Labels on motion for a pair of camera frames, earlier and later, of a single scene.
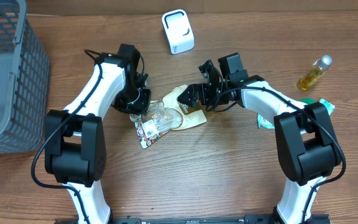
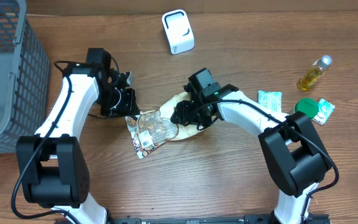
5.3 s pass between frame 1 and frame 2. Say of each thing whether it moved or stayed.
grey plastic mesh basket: stayed
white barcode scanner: stayed
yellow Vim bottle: stayed
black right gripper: moved
